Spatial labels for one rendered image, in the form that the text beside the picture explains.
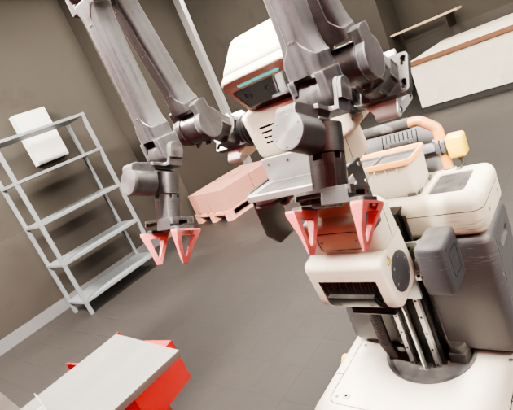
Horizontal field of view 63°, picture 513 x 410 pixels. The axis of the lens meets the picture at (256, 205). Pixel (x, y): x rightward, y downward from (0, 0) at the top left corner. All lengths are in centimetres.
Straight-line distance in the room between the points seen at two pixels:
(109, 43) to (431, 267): 91
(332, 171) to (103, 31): 58
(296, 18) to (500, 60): 571
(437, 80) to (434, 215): 530
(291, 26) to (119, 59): 43
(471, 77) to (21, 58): 537
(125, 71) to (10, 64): 416
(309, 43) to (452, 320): 101
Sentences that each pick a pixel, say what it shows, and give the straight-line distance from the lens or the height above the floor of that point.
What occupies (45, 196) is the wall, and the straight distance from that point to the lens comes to 482.
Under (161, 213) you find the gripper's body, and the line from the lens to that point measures 94.
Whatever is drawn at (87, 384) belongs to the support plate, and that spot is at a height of 100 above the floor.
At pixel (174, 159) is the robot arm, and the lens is 95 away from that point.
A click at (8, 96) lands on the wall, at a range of 497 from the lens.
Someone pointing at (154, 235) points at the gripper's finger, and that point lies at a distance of 100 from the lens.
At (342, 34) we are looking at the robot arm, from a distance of 77.
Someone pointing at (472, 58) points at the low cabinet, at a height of 53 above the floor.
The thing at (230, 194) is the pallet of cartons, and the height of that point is 28.
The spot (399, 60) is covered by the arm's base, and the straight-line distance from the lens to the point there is 91.
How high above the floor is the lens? 126
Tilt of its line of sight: 14 degrees down
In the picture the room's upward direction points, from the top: 24 degrees counter-clockwise
